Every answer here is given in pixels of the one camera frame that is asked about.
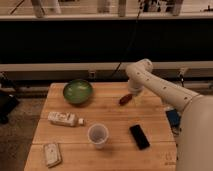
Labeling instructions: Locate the red chili pepper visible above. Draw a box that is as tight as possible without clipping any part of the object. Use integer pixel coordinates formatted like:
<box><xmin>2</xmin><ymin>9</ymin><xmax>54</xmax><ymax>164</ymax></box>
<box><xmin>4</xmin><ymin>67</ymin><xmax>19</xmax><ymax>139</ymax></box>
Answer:
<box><xmin>119</xmin><ymin>94</ymin><xmax>132</xmax><ymax>106</ymax></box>

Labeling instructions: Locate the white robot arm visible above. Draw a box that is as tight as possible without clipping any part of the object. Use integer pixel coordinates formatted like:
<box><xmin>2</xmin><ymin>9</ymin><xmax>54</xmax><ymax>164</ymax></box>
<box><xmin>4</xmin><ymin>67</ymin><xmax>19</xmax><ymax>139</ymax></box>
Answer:
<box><xmin>126</xmin><ymin>59</ymin><xmax>213</xmax><ymax>171</ymax></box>

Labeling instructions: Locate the green ceramic bowl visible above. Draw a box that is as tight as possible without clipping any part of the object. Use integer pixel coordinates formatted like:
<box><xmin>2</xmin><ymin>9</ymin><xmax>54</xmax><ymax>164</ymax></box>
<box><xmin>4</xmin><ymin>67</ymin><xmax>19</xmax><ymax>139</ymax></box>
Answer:
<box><xmin>63</xmin><ymin>79</ymin><xmax>93</xmax><ymax>105</ymax></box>

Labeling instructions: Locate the translucent ceramic cup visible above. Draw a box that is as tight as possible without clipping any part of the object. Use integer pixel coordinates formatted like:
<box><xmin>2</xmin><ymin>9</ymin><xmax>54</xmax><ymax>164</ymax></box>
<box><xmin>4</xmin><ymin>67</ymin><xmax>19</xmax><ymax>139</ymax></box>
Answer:
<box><xmin>87</xmin><ymin>123</ymin><xmax>109</xmax><ymax>149</ymax></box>

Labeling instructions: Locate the black smartphone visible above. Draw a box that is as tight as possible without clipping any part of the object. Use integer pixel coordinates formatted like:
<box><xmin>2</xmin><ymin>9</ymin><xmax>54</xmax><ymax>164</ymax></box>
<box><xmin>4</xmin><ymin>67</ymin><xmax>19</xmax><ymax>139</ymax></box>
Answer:
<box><xmin>130</xmin><ymin>125</ymin><xmax>150</xmax><ymax>150</ymax></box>

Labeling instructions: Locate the blue connector box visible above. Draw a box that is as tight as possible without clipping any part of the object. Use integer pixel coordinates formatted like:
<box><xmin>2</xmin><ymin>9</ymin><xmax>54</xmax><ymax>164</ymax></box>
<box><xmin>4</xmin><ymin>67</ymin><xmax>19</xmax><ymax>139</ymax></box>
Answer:
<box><xmin>166</xmin><ymin>109</ymin><xmax>180</xmax><ymax>127</ymax></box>

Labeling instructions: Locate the white plastic bottle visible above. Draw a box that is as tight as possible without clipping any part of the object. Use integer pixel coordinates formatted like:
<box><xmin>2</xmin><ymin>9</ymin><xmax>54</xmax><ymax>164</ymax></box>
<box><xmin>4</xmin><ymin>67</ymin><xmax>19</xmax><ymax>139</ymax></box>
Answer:
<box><xmin>48</xmin><ymin>112</ymin><xmax>85</xmax><ymax>127</ymax></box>

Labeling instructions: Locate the small white packet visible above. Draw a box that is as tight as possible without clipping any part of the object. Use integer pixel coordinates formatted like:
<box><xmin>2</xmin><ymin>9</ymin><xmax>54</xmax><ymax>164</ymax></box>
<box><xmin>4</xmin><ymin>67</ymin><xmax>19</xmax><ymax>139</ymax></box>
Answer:
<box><xmin>43</xmin><ymin>143</ymin><xmax>62</xmax><ymax>168</ymax></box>

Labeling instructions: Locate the dark object at left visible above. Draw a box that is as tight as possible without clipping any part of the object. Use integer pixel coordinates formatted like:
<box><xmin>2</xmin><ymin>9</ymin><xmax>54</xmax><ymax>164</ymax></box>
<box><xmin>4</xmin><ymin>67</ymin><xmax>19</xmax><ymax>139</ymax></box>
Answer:
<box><xmin>0</xmin><ymin>72</ymin><xmax>20</xmax><ymax>125</ymax></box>

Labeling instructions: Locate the black hanging cable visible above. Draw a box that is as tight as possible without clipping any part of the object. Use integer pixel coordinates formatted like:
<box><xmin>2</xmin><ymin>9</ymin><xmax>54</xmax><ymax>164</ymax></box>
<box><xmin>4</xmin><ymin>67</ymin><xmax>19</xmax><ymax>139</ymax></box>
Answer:
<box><xmin>109</xmin><ymin>0</ymin><xmax>145</xmax><ymax>79</ymax></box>

